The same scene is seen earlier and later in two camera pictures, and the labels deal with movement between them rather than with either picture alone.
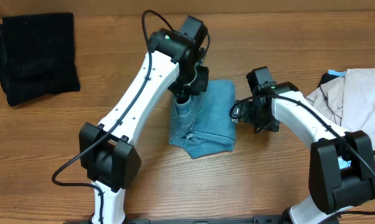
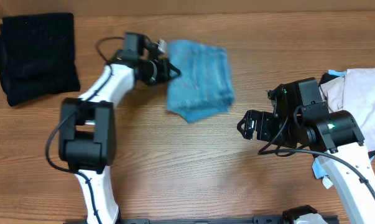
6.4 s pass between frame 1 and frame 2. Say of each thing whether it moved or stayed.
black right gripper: moved
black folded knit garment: stayed
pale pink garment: stayed
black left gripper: moved
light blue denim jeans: moved
